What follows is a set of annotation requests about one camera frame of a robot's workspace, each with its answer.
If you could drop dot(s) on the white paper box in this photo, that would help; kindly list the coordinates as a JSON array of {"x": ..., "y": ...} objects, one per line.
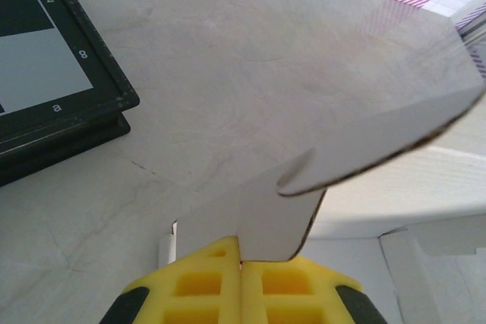
[{"x": 273, "y": 225}]

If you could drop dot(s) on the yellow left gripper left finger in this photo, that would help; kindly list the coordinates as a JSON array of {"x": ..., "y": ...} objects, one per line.
[{"x": 197, "y": 286}]

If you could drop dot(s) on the black and grey chessboard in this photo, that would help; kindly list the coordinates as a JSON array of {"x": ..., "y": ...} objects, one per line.
[{"x": 41, "y": 66}]

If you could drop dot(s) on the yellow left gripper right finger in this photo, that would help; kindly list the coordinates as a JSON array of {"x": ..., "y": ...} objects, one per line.
[{"x": 288, "y": 290}]

